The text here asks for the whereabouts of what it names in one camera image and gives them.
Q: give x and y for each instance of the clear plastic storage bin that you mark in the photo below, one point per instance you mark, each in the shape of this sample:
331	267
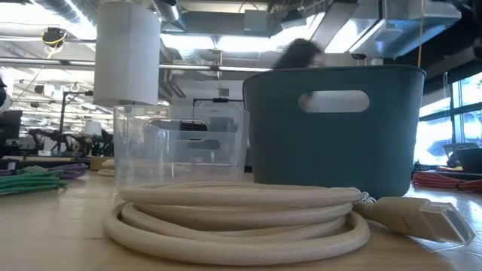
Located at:
177	162

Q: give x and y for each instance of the person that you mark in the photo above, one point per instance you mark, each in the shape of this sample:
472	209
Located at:
299	54

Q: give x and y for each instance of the white shade table lamp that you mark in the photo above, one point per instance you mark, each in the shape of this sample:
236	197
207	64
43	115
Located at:
126	56

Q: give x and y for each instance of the black background robot arms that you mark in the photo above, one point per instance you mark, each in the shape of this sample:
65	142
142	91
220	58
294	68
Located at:
94	145

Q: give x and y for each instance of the small white background lamp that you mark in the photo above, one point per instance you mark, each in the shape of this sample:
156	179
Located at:
92	128

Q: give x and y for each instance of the black background stand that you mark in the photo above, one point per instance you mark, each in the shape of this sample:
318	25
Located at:
62	120

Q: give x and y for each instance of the black background bin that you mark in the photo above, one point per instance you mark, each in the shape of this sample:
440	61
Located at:
470	160

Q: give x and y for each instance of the dark background monitor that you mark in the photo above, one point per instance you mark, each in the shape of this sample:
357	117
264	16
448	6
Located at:
9	126

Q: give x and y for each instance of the black background rig frame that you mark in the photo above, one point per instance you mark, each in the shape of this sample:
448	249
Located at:
220	100

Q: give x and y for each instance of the short silver metal post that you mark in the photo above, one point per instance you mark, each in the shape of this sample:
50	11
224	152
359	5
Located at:
11	165

